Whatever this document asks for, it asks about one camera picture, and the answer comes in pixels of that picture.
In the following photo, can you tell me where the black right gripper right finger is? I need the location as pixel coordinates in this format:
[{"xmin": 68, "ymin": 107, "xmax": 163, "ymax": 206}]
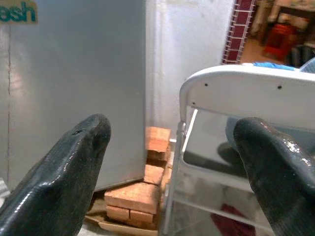
[{"xmin": 232, "ymin": 117, "xmax": 315, "ymax": 236}]

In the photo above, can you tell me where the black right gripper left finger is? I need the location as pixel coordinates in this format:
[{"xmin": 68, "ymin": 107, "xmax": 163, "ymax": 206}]
[{"xmin": 0, "ymin": 113, "xmax": 112, "ymax": 236}]

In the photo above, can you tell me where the silver fridge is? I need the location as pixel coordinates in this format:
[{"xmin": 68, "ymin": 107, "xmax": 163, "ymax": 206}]
[{"xmin": 0, "ymin": 0, "xmax": 148, "ymax": 193}]

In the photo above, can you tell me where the green lettered fridge sticker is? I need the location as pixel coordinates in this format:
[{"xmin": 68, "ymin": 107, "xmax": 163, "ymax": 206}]
[{"xmin": 0, "ymin": 0, "xmax": 39, "ymax": 25}]

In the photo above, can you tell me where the red clay brick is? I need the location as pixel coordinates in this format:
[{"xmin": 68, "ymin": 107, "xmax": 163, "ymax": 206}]
[
  {"xmin": 106, "ymin": 205, "xmax": 130, "ymax": 221},
  {"xmin": 129, "ymin": 209, "xmax": 155, "ymax": 224},
  {"xmin": 143, "ymin": 163, "xmax": 165, "ymax": 185},
  {"xmin": 145, "ymin": 126, "xmax": 172, "ymax": 152},
  {"xmin": 146, "ymin": 148, "xmax": 171, "ymax": 162},
  {"xmin": 104, "ymin": 182, "xmax": 161, "ymax": 215}
]

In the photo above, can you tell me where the dark red cloth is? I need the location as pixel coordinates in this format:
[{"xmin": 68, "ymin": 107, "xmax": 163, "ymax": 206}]
[{"xmin": 211, "ymin": 203, "xmax": 257, "ymax": 236}]

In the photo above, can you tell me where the white metal folding chair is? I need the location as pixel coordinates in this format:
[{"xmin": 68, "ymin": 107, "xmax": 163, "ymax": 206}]
[{"xmin": 159, "ymin": 64, "xmax": 315, "ymax": 236}]

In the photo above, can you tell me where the bright blue cloth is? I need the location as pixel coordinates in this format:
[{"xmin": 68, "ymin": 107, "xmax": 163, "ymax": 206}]
[{"xmin": 252, "ymin": 61, "xmax": 296, "ymax": 71}]

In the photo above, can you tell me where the red plastic crate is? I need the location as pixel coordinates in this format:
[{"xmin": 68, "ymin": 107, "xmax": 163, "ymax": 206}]
[{"xmin": 262, "ymin": 23, "xmax": 296, "ymax": 57}]

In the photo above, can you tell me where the white wire rack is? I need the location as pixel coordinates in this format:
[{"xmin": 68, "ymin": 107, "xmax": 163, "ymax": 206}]
[{"xmin": 220, "ymin": 0, "xmax": 257, "ymax": 65}]

